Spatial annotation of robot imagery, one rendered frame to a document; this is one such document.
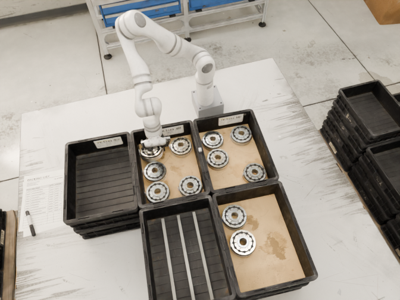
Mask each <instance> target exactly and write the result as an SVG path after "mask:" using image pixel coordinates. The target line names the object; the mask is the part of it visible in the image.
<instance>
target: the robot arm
mask: <svg viewBox="0 0 400 300"><path fill-rule="evenodd" d="M115 29H116V32H117V35H118V38H119V40H120V43H121V45H122V48H123V51H124V53H125V56H126V58H127V61H128V63H129V67H130V71H131V74H132V79H133V84H134V87H135V113H136V115H137V116H138V117H140V118H143V119H142V121H143V125H144V130H145V135H146V140H141V141H140V142H141V145H142V146H143V147H144V148H145V149H146V150H150V151H153V148H154V146H160V147H162V152H164V151H165V147H168V146H169V143H170V141H171V140H170V136H167V137H164V136H163V130H162V127H161V123H160V115H161V111H162V103H161V101H160V99H159V98H157V97H151V98H145V99H142V95H143V94H144V93H147V92H149V91H151V90H152V89H153V85H152V80H151V75H150V72H149V68H148V66H147V65H146V63H145V62H144V60H143V59H142V57H141V56H140V55H139V53H138V51H137V49H136V46H135V38H136V37H138V36H140V35H144V36H146V37H149V38H151V39H152V40H154V42H155V44H156V46H157V47H158V49H159V50H160V51H161V52H163V53H164V54H167V55H169V56H171V57H174V58H179V57H185V58H187V59H188V60H189V61H191V62H192V63H193V65H194V66H195V68H196V69H197V72H196V74H195V81H196V94H197V101H198V104H200V105H202V106H209V105H211V104H212V103H213V100H214V86H213V77H214V75H215V62H214V60H213V58H212V57H211V55H210V54H209V53H208V51H207V50H205V49H203V48H200V47H198V46H195V45H193V44H191V43H189V42H188V41H186V40H184V39H183V38H181V37H180V36H178V35H176V34H174V33H172V32H170V31H168V30H167V29H165V28H163V27H162V26H160V25H158V24H157V23H155V22H154V21H152V20H151V19H150V18H148V17H147V16H146V15H145V14H143V13H141V12H140V11H138V10H130V11H128V12H125V13H124V14H123V15H121V16H119V17H118V18H117V19H116V21H115Z"/></svg>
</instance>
